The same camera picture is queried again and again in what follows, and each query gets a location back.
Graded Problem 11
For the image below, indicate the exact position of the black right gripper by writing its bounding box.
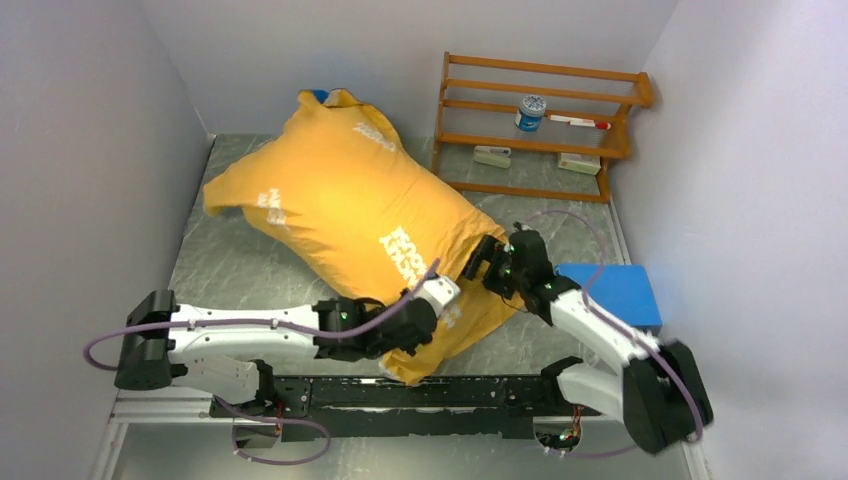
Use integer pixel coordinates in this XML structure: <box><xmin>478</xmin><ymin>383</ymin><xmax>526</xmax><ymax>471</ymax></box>
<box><xmin>453</xmin><ymin>233</ymin><xmax>527</xmax><ymax>300</ymax></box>

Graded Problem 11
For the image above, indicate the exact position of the blue and orange pillowcase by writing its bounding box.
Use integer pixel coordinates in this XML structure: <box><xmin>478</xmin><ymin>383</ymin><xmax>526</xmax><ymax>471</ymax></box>
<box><xmin>203</xmin><ymin>89</ymin><xmax>513</xmax><ymax>384</ymax></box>

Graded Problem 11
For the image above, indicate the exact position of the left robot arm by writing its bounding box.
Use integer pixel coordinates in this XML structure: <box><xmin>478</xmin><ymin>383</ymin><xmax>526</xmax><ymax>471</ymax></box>
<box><xmin>115</xmin><ymin>281</ymin><xmax>457</xmax><ymax>416</ymax></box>

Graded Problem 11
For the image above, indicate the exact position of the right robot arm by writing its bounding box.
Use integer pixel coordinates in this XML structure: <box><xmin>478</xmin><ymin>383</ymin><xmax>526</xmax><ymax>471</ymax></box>
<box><xmin>462</xmin><ymin>224</ymin><xmax>714</xmax><ymax>454</ymax></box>

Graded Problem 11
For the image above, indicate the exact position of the small white box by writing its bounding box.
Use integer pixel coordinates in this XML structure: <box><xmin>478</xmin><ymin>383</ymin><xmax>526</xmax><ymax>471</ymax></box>
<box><xmin>557</xmin><ymin>153</ymin><xmax>601</xmax><ymax>176</ymax></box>

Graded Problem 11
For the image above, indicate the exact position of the blue round jar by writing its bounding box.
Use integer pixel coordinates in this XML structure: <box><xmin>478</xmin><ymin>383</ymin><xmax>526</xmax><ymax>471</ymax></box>
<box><xmin>514</xmin><ymin>94</ymin><xmax>547</xmax><ymax>132</ymax></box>

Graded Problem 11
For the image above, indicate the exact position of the blue foam pad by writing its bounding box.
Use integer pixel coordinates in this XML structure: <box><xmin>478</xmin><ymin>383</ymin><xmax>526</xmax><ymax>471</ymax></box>
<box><xmin>555</xmin><ymin>263</ymin><xmax>663</xmax><ymax>335</ymax></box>

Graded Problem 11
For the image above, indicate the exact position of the red and white marker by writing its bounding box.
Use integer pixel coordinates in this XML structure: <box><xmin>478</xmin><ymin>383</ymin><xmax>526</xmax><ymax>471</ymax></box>
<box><xmin>548</xmin><ymin>114</ymin><xmax>612</xmax><ymax>130</ymax></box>

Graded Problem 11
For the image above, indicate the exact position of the orange wooden rack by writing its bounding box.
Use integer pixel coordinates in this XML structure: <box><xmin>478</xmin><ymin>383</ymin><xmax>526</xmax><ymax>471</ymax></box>
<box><xmin>430</xmin><ymin>52</ymin><xmax>655</xmax><ymax>204</ymax></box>

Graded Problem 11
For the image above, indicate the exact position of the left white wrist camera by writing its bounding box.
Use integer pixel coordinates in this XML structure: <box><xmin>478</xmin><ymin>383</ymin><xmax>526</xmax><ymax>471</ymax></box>
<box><xmin>414</xmin><ymin>275</ymin><xmax>461</xmax><ymax>318</ymax></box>

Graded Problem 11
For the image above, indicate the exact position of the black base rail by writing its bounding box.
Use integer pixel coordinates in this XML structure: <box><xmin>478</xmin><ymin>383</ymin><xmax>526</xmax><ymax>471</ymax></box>
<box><xmin>234</xmin><ymin>374</ymin><xmax>578</xmax><ymax>442</ymax></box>

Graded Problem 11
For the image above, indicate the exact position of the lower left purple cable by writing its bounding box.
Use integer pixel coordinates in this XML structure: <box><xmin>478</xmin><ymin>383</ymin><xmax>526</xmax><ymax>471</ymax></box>
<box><xmin>211</xmin><ymin>397</ymin><xmax>333</xmax><ymax>467</ymax></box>

